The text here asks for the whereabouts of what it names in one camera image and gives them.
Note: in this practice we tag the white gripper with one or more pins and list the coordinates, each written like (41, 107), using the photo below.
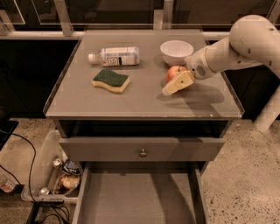
(196, 65)

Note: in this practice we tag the red apple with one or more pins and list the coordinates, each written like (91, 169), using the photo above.
(172, 71)

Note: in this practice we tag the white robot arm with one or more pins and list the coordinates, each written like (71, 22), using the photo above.
(253, 40)

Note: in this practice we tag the grey top drawer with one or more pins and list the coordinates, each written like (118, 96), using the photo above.
(141, 149)

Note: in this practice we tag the grey drawer cabinet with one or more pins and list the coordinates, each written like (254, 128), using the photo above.
(205, 109)

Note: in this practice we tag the open grey middle drawer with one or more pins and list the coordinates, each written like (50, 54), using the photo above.
(141, 193)

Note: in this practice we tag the white ceramic bowl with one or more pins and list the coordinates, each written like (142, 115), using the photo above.
(174, 52)

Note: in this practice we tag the clear plastic water bottle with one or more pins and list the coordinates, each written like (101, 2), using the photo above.
(116, 56)

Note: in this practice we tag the metal window railing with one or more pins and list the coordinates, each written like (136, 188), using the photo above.
(68, 19)

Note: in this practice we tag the green and yellow sponge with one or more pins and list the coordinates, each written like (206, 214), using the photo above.
(112, 81)

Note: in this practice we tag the blue patterned snack bag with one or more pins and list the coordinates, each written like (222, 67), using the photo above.
(71, 167)

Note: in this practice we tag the silver drink can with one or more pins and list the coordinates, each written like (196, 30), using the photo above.
(57, 163)

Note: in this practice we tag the crumpled snack wrapper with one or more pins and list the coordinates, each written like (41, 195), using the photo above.
(65, 184)

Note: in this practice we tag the clear plastic storage bin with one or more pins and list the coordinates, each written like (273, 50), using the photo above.
(43, 174)

